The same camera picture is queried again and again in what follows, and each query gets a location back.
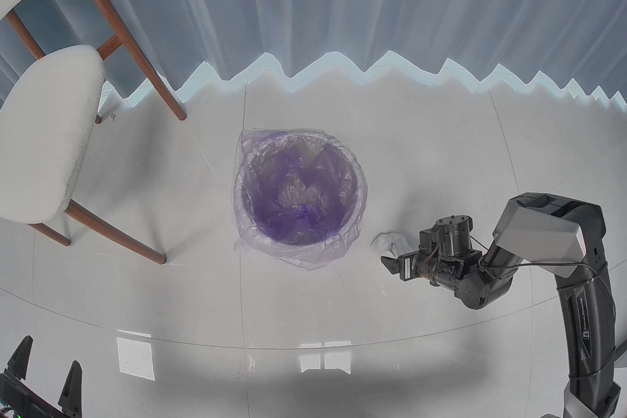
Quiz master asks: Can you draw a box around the purple plastic bag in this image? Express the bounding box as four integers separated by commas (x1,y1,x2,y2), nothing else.
231,127,369,271

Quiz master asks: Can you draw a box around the white trash bin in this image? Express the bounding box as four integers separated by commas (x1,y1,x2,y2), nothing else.
235,135,368,255

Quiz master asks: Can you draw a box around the white wooden chair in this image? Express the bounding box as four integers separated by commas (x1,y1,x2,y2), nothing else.
0,0,188,266

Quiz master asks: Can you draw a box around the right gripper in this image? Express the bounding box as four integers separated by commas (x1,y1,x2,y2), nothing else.
380,251,444,284

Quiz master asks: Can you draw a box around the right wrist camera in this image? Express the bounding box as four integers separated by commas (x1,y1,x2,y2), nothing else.
418,227,438,256

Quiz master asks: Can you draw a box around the black cable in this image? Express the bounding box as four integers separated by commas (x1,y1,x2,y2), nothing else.
469,234,610,270

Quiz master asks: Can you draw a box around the crumpled white paper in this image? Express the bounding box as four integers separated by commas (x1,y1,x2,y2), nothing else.
370,231,416,261

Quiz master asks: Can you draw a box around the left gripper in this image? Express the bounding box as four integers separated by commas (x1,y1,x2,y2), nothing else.
0,335,83,418

